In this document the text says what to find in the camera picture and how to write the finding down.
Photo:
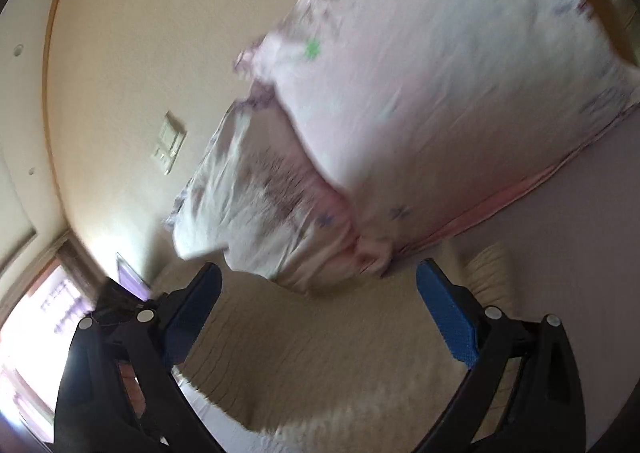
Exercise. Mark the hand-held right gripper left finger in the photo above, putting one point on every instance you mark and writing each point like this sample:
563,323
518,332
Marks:
192,315

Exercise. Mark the small floral white pillow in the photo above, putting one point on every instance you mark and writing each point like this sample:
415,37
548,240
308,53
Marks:
265,213

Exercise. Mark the large floral white pillow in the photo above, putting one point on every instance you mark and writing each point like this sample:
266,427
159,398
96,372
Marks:
440,98

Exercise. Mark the bright window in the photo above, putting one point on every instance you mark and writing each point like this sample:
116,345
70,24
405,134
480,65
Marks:
35,348

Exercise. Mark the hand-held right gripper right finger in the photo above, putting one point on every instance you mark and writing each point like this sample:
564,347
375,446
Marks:
450,315

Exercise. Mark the lavender bed sheet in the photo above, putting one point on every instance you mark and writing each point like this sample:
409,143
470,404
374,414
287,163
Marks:
575,243

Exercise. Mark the white wall switch panel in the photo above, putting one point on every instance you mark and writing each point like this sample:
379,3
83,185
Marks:
167,145

